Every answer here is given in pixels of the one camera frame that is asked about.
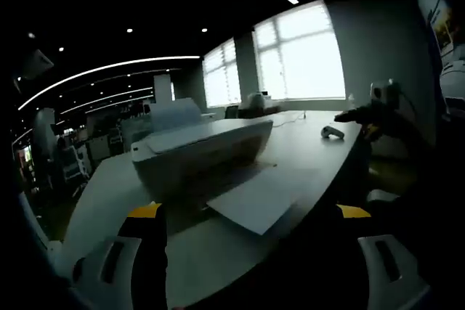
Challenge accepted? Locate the ceiling air conditioner unit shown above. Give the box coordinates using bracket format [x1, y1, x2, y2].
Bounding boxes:
[25, 48, 54, 79]

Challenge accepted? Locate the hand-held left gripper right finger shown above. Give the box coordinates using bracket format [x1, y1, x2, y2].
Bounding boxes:
[328, 203, 432, 310]

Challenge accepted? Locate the large window with blinds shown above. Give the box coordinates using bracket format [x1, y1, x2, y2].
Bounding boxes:
[252, 0, 346, 101]

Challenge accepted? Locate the white printer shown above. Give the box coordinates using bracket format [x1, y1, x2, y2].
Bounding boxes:
[130, 97, 274, 203]

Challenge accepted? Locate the blue framed wall poster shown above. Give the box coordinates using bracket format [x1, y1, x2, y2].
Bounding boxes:
[416, 0, 465, 57]

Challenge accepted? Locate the narrow window with blinds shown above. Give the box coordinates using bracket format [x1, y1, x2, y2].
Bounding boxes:
[202, 38, 243, 108]

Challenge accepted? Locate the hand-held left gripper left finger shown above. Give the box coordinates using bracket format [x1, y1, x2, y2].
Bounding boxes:
[71, 203, 169, 310]

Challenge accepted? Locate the white machine by window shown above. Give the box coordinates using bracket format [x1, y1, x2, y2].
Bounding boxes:
[246, 91, 272, 111]

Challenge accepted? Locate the white paper sheet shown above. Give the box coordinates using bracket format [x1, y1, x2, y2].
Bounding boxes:
[206, 166, 323, 237]

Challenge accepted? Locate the white game controller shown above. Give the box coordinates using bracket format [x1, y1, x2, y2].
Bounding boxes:
[321, 126, 345, 141]

